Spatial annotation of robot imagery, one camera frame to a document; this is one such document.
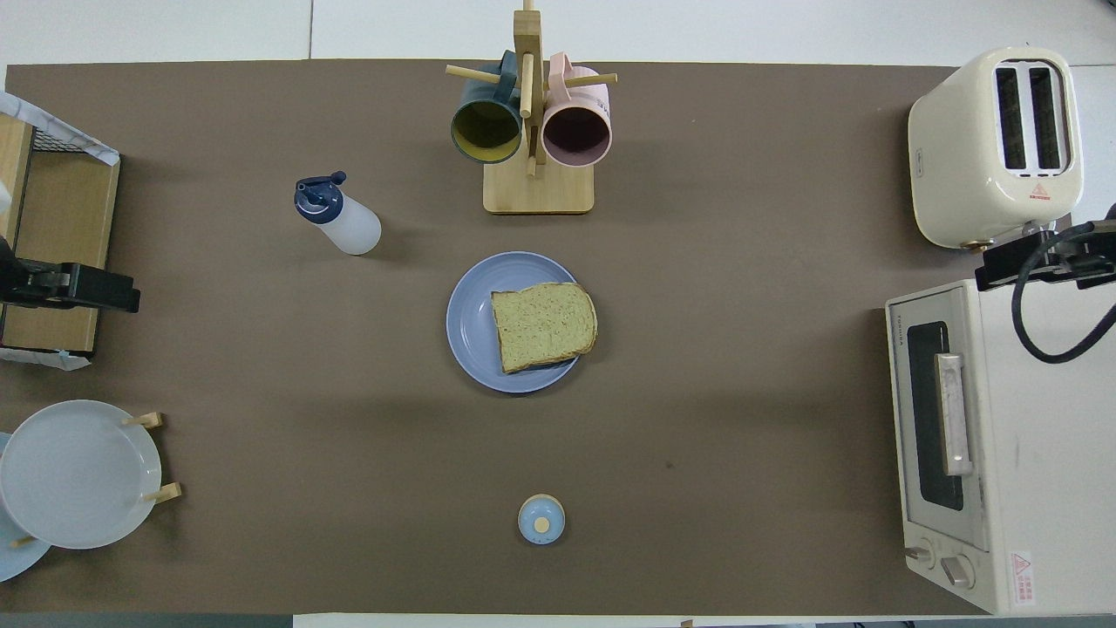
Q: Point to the light blue round plate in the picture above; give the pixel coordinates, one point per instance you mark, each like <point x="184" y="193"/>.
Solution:
<point x="13" y="563"/>

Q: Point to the dark teal mug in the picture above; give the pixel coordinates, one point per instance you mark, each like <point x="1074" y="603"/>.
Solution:
<point x="484" y="131"/>

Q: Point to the translucent bottle navy cap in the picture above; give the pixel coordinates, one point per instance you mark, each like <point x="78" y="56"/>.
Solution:
<point x="344" y="222"/>

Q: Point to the wooden plate rack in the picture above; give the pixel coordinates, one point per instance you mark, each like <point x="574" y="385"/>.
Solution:
<point x="166" y="493"/>

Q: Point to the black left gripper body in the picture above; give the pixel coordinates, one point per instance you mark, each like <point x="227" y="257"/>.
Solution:
<point x="7" y="270"/>

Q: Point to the wooden shelf box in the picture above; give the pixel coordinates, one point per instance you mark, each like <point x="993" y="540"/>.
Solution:
<point x="61" y="209"/>

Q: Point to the toasted bread slice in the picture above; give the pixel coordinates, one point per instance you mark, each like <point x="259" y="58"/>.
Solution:
<point x="540" y="327"/>

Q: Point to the grey round plate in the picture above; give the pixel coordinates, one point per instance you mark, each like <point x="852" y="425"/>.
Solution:
<point x="78" y="475"/>

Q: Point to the wooden mug tree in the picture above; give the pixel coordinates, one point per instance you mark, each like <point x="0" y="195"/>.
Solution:
<point x="540" y="192"/>

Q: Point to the cream two-slot toaster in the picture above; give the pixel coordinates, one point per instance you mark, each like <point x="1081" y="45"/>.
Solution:
<point x="959" y="157"/>

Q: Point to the white toaster oven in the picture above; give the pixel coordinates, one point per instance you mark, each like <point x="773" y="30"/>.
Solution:
<point x="1029" y="436"/>

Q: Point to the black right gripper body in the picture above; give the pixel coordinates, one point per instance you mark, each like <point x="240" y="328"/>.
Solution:
<point x="1068" y="249"/>

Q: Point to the brown table mat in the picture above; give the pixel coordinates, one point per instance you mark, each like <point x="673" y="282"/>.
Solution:
<point x="261" y="349"/>

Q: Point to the pink ribbed mug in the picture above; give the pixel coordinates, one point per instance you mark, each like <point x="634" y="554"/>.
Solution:
<point x="575" y="131"/>

